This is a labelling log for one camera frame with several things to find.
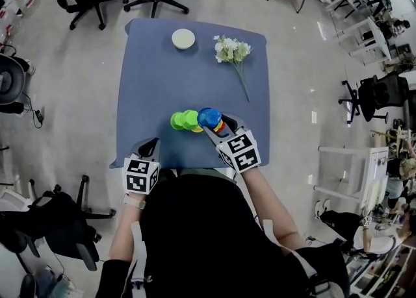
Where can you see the person's black clothed torso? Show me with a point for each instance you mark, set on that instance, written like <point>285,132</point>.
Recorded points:
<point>208,235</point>

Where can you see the red cup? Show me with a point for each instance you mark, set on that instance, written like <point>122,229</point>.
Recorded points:
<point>220,126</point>

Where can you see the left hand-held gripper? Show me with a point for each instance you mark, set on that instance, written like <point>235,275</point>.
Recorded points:
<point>140,178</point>

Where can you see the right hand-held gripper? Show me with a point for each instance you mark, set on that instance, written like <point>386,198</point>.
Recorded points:
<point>240,152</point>

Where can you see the blue tablecloth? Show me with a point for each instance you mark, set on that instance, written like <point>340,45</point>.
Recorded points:
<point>182,82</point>

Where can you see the yellow cup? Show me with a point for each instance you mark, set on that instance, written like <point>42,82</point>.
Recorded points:
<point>196,129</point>

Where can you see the blue cup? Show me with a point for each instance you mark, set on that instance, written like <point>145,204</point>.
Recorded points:
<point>209,117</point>

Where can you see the person's right forearm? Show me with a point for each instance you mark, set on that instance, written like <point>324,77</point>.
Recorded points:
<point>269,206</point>

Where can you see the person's left forearm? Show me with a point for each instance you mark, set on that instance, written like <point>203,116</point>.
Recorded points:
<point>125,235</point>

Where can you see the white bowl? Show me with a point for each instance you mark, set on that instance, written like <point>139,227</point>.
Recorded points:
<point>183,38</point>

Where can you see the beige wrist band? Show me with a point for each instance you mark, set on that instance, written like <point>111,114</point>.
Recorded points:
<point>135,202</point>

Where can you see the white metal cart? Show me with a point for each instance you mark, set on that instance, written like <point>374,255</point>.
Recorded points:
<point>354,170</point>

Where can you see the green cup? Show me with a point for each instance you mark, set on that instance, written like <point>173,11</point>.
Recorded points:
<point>176,120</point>
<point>190,119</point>

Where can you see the white artificial flower bunch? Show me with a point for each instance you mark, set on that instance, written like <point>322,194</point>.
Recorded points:
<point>231,50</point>

